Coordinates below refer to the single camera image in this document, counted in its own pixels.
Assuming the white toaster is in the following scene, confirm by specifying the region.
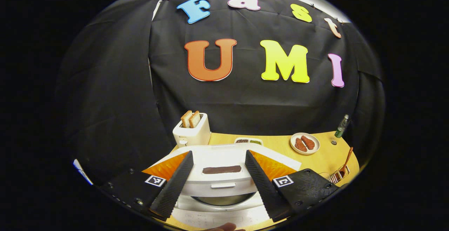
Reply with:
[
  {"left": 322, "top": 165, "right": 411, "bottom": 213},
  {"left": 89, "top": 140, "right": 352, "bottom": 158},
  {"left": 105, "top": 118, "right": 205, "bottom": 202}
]
[{"left": 172, "top": 113, "right": 211, "bottom": 148}]

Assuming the wire chopstick holder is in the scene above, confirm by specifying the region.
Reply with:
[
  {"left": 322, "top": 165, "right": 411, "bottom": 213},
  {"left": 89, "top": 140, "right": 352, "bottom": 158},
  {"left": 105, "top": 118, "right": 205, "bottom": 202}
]
[{"left": 327, "top": 165, "right": 351, "bottom": 184}]

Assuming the white rice cooker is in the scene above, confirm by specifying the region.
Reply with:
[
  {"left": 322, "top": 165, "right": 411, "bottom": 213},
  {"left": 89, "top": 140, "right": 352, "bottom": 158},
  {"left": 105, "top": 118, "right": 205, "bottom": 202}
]
[{"left": 147, "top": 143, "right": 302, "bottom": 230}]

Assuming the clear plastic water bottle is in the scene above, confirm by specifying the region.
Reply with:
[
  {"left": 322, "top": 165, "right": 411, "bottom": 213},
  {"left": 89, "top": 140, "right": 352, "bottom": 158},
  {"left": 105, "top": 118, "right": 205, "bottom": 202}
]
[{"left": 334, "top": 114, "right": 350, "bottom": 138}]

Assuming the white side desk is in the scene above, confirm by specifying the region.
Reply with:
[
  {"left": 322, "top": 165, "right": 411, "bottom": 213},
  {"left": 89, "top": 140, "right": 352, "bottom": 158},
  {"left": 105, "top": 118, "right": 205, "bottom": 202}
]
[{"left": 73, "top": 158, "right": 94, "bottom": 186}]

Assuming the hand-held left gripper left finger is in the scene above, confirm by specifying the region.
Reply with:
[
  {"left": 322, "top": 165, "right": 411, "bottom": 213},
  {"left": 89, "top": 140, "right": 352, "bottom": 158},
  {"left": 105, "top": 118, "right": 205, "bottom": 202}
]
[{"left": 96, "top": 150, "right": 195, "bottom": 221}]

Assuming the white round plate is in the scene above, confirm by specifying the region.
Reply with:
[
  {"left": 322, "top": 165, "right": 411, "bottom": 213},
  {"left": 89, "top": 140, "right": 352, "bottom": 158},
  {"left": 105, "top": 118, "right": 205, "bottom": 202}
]
[{"left": 290, "top": 133, "right": 320, "bottom": 155}]

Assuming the black backdrop cloth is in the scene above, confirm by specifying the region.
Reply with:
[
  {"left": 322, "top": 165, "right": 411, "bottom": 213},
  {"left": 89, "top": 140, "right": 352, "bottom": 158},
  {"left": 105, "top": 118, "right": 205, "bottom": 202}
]
[{"left": 56, "top": 0, "right": 386, "bottom": 186}]

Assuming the brown wooden spoon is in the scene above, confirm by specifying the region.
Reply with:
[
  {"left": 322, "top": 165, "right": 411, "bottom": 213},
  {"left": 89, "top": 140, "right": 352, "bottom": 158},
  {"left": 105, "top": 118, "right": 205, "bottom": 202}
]
[{"left": 333, "top": 147, "right": 354, "bottom": 184}]

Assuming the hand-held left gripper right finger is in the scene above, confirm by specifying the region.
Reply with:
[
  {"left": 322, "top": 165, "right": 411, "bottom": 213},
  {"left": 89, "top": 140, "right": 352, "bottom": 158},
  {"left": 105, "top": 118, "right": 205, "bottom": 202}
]
[{"left": 244, "top": 150, "right": 340, "bottom": 223}]

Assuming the white divided condiment dish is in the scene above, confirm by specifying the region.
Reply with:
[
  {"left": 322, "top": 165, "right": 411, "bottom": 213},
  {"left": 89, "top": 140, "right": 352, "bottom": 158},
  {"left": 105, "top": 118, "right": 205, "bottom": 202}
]
[{"left": 234, "top": 137, "right": 263, "bottom": 146}]

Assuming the toast slice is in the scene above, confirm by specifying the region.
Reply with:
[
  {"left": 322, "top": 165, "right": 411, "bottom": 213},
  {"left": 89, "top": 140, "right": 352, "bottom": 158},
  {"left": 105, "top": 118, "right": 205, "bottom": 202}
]
[
  {"left": 180, "top": 110, "right": 193, "bottom": 129},
  {"left": 189, "top": 110, "right": 201, "bottom": 129}
]

